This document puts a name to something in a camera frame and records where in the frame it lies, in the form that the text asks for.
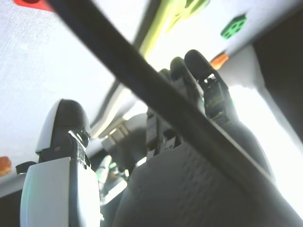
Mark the long white leek stalk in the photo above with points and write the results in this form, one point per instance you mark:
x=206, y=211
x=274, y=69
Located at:
x=154, y=28

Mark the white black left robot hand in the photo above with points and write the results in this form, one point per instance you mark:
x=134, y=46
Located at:
x=59, y=189

